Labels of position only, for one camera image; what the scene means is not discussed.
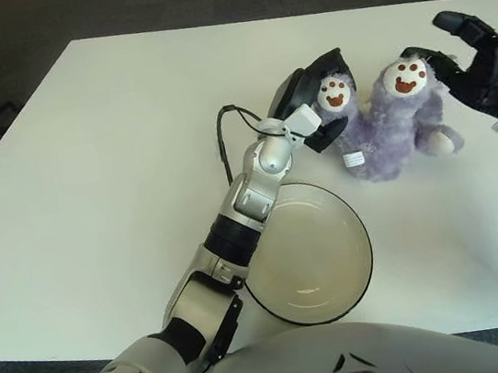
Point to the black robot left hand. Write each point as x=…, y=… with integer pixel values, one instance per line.
x=293, y=92

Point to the purple plush bunny doll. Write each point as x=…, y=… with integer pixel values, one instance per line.
x=391, y=138

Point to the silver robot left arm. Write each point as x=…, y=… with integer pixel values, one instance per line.
x=199, y=295

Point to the white plate black rim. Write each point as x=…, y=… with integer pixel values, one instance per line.
x=318, y=251

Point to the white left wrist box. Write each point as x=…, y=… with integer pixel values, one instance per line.
x=302, y=121

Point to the grey robot torso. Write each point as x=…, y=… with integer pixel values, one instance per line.
x=348, y=363

